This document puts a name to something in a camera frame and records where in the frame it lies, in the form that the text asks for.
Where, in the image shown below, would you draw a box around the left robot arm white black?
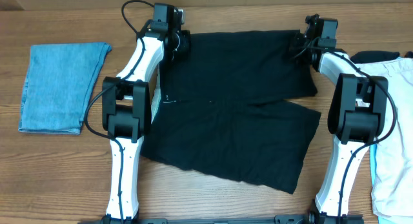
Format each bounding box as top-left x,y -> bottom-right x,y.
101,3 -> 190,223

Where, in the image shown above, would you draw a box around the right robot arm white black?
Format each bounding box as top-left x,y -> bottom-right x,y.
290,14 -> 394,223

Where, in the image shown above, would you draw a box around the black garment in pile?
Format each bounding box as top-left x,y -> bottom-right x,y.
350,50 -> 400,64

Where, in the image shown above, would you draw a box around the beige shorts pile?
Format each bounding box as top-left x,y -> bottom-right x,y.
357,58 -> 412,223

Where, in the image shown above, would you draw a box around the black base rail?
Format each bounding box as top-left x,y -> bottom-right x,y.
79,212 -> 365,224

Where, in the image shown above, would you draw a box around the light blue garment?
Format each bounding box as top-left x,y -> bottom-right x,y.
370,145 -> 377,186

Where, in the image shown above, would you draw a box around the folded blue denim garment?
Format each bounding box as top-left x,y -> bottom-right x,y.
18,42 -> 112,135

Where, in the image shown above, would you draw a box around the black shorts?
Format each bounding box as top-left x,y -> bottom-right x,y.
141,30 -> 321,194

